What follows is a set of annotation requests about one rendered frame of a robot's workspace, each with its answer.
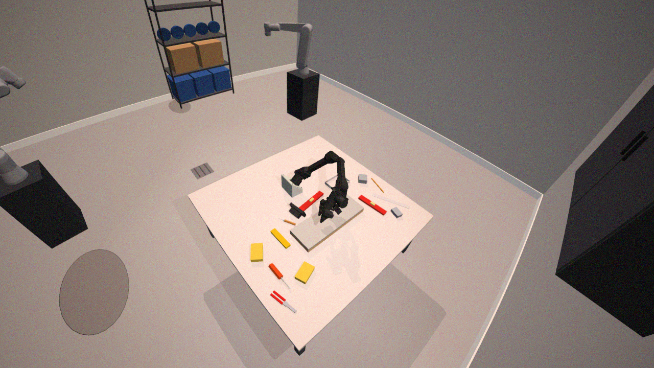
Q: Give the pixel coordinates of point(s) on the red-handled awl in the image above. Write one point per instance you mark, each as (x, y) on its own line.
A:
(277, 272)

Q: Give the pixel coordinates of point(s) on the long tan board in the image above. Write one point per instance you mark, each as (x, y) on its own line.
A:
(311, 232)

